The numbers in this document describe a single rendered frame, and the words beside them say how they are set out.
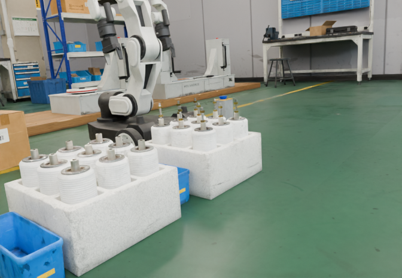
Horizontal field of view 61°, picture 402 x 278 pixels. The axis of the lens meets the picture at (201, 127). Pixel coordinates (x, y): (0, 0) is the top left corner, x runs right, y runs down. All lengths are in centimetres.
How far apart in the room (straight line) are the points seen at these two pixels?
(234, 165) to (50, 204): 73
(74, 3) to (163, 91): 307
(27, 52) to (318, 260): 720
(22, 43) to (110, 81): 412
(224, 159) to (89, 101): 228
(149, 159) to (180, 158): 29
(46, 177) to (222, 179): 64
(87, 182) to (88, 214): 8
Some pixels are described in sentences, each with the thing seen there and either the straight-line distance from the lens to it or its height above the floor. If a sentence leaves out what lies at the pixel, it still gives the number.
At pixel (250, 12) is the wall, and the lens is 714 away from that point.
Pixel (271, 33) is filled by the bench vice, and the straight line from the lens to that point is 596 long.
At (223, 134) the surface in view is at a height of 22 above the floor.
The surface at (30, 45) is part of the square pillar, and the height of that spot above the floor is 101.
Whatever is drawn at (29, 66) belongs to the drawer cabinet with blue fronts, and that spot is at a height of 61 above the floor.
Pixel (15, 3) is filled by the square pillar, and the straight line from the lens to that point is 778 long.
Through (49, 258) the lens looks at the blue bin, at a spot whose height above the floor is 9.
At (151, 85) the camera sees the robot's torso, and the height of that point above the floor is 39.
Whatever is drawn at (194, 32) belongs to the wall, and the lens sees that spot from 795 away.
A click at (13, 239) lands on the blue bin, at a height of 4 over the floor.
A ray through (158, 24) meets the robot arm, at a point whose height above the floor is 75.
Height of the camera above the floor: 52
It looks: 11 degrees down
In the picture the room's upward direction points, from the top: 4 degrees counter-clockwise
